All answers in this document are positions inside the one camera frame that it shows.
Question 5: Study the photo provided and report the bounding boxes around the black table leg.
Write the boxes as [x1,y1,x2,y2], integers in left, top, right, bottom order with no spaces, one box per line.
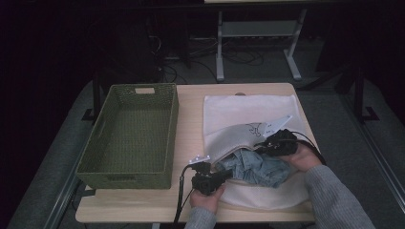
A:
[81,73,103,122]

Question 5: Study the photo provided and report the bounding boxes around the blue denim garment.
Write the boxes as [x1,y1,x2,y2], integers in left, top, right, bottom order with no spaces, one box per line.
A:
[216,148,291,189]

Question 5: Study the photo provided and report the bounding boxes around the green woven basket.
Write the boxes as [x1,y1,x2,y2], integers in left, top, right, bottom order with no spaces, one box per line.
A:
[75,83,180,190]

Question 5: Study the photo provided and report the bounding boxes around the person's right hand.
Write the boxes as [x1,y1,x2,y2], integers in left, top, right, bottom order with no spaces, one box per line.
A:
[280,142,323,173]

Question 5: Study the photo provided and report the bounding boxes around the person's left hand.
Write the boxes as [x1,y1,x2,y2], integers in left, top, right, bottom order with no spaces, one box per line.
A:
[189,185,226,214]

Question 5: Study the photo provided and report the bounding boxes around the hand-held gripper cable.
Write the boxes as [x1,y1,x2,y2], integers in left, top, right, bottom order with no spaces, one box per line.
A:
[173,165,196,224]
[290,130,328,166]

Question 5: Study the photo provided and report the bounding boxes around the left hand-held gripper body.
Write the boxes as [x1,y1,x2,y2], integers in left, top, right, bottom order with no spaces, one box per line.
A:
[188,155,224,196]

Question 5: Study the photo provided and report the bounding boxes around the black floor cables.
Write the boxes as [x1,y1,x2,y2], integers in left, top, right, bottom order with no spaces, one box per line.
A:
[152,34,266,84]

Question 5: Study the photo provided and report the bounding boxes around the right hand-held gripper cable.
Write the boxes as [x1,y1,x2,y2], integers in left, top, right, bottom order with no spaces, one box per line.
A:
[290,130,328,166]

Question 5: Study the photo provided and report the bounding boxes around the aluminium floor rail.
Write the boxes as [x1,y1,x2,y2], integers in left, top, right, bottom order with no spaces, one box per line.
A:
[338,94,405,215]
[43,176,81,229]

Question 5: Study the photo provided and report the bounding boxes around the black metal stand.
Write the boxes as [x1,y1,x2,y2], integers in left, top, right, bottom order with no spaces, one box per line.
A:
[333,63,380,124]

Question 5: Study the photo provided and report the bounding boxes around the white metal desk frame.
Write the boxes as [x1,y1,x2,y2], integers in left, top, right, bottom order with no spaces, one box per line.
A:
[215,9,309,82]

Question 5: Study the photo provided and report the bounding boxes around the white mesh laundry bag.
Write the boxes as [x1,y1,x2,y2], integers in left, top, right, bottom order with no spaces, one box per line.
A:
[202,94,311,211]

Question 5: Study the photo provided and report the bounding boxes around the left hand-held gripper cable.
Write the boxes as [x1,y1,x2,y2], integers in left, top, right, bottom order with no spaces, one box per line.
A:
[173,165,196,224]

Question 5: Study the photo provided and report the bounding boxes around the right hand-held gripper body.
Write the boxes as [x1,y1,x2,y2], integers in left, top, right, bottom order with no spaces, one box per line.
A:
[262,114,299,156]

